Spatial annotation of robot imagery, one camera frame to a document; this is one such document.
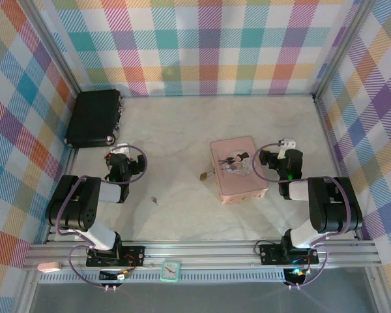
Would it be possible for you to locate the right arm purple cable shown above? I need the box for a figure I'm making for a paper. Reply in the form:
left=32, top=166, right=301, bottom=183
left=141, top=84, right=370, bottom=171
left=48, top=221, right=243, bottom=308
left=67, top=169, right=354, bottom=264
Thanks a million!
left=252, top=142, right=352, bottom=290

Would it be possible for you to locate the black hard briefcase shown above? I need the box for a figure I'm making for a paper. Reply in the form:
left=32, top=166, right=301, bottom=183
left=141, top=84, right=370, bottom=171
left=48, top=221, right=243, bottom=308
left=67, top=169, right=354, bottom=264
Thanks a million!
left=65, top=89, right=124, bottom=149

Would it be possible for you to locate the small connector board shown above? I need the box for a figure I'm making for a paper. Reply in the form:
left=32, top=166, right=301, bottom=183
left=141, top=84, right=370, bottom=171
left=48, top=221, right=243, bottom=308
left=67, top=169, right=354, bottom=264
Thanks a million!
left=99, top=270, right=131, bottom=282
left=285, top=267, right=306, bottom=283

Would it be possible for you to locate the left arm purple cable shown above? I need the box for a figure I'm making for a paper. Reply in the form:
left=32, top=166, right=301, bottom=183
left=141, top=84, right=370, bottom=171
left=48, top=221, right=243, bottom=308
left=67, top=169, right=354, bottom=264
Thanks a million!
left=55, top=144, right=150, bottom=290

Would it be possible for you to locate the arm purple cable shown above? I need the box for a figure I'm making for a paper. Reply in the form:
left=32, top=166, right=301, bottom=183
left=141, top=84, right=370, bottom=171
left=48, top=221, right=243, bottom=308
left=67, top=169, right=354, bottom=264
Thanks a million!
left=55, top=144, right=150, bottom=290
left=252, top=142, right=352, bottom=290

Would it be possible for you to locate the small teal clock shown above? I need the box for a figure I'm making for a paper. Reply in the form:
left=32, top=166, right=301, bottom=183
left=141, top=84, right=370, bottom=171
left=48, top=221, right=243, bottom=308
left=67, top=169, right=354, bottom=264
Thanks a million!
left=160, top=260, right=182, bottom=283

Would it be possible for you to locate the aluminium corner post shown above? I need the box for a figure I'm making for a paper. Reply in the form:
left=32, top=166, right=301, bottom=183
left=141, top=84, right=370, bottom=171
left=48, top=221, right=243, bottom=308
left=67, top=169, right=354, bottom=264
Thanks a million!
left=311, top=0, right=377, bottom=98
left=27, top=0, right=82, bottom=96

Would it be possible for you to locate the pale pink flat object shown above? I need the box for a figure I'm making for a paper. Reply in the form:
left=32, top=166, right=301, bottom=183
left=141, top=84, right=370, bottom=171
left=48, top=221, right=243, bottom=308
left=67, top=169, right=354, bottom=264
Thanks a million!
left=37, top=261, right=62, bottom=273

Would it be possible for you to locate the aluminium front rail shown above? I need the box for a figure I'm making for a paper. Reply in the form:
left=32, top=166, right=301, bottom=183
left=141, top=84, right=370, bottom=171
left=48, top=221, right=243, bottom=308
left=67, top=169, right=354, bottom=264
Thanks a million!
left=22, top=240, right=379, bottom=270

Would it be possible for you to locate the pink tin box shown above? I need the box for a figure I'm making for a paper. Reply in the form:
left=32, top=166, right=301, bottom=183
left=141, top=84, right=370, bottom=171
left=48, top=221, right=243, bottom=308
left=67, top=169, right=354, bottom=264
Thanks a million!
left=209, top=136, right=269, bottom=205

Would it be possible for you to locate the slotted grey cable duct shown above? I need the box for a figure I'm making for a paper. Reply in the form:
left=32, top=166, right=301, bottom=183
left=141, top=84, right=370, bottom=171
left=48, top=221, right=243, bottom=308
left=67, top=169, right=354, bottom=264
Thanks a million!
left=35, top=269, right=287, bottom=284

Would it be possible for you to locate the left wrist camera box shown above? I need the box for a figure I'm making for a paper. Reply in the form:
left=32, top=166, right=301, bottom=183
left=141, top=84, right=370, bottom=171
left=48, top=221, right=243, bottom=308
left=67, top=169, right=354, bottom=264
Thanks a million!
left=112, top=143, right=131, bottom=157

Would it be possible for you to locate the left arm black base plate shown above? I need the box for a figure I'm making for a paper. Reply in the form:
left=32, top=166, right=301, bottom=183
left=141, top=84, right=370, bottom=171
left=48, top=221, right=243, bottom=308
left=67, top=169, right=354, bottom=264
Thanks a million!
left=85, top=245, right=147, bottom=268

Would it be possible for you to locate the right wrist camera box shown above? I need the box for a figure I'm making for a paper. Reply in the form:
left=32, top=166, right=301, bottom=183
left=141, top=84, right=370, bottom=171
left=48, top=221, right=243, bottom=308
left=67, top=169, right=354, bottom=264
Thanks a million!
left=278, top=138, right=297, bottom=160

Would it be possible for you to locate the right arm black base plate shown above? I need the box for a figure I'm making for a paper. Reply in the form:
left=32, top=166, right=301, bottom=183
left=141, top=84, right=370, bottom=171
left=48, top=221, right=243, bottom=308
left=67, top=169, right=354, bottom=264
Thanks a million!
left=259, top=243, right=320, bottom=265

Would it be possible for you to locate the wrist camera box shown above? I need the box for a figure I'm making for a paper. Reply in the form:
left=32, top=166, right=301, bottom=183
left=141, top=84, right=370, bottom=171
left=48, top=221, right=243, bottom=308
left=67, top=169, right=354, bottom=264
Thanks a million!
left=278, top=138, right=297, bottom=160
left=112, top=143, right=131, bottom=157

